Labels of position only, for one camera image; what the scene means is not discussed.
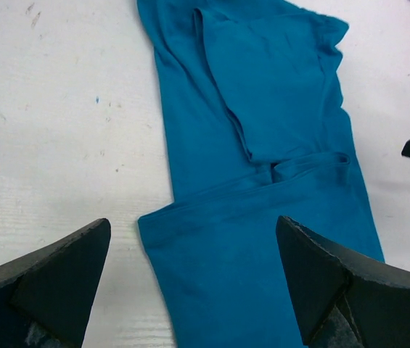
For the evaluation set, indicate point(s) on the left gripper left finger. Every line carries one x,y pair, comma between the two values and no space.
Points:
46,296

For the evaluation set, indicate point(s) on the blue t shirt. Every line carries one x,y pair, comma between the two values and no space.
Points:
255,130

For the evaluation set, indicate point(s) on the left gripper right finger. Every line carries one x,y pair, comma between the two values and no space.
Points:
342,298

